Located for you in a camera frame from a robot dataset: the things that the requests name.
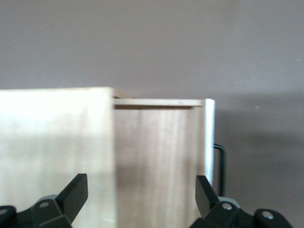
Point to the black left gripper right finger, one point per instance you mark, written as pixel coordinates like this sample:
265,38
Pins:
209,202

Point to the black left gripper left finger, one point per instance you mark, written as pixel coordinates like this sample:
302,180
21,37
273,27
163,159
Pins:
71,202

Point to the light wooden drawer cabinet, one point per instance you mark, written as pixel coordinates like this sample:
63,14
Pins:
54,142

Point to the brown paper table cover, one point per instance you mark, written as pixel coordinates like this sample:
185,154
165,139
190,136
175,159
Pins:
166,47

